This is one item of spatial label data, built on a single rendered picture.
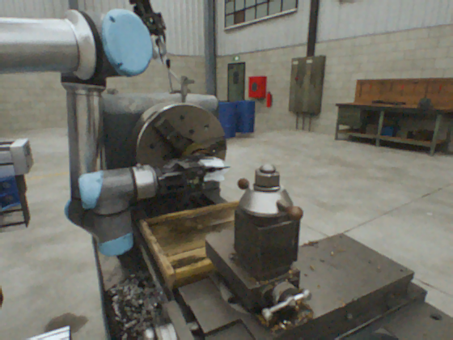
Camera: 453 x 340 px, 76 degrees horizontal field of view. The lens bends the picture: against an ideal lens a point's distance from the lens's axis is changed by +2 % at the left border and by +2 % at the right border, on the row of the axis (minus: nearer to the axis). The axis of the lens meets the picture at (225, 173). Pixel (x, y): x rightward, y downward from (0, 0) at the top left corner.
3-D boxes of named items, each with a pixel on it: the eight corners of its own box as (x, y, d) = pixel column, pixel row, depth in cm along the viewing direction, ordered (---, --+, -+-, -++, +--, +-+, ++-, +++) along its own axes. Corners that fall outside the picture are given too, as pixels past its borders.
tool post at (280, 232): (232, 256, 48) (233, 200, 45) (269, 245, 51) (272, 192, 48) (257, 282, 42) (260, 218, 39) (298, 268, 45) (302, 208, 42)
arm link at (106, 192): (82, 205, 66) (76, 169, 63) (133, 196, 71) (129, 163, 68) (84, 218, 59) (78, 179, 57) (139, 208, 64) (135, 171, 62)
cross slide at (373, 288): (158, 313, 49) (156, 290, 47) (340, 249, 68) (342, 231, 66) (196, 408, 34) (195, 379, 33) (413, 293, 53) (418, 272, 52)
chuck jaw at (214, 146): (189, 141, 99) (220, 133, 104) (192, 155, 101) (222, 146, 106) (202, 146, 90) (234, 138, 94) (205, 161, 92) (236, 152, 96)
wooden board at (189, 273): (140, 231, 88) (139, 219, 87) (242, 209, 104) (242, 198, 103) (169, 291, 63) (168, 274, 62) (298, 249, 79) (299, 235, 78)
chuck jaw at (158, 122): (171, 148, 97) (146, 121, 91) (181, 138, 98) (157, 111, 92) (182, 155, 87) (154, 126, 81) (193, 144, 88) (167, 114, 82)
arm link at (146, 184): (133, 193, 70) (129, 161, 68) (151, 189, 72) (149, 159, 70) (139, 204, 64) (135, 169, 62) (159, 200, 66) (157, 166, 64)
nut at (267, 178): (247, 184, 43) (248, 162, 42) (269, 180, 45) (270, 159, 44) (263, 193, 39) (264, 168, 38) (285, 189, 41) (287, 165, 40)
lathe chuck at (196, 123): (130, 191, 100) (131, 98, 93) (213, 186, 115) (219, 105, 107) (136, 200, 93) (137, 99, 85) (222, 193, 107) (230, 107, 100)
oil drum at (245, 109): (230, 131, 855) (230, 100, 830) (246, 129, 888) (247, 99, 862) (243, 133, 809) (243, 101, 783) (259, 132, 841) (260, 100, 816)
